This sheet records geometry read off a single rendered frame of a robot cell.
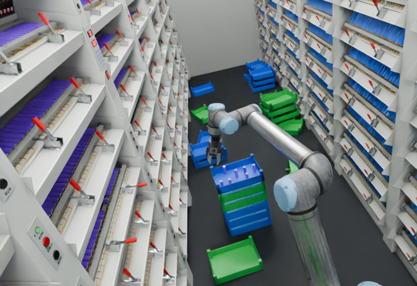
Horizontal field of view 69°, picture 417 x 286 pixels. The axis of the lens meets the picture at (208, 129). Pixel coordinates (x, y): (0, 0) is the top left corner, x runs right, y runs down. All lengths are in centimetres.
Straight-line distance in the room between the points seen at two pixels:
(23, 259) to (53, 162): 22
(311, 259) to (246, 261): 87
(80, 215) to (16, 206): 28
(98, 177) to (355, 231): 166
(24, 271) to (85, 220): 23
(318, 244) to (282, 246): 91
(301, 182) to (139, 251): 67
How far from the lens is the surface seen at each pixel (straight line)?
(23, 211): 69
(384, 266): 209
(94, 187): 100
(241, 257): 210
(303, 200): 114
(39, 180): 76
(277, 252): 210
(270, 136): 141
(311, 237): 121
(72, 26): 117
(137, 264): 127
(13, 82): 75
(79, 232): 88
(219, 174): 206
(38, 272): 73
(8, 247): 66
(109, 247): 107
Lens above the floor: 169
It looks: 30 degrees down
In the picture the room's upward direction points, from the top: 15 degrees counter-clockwise
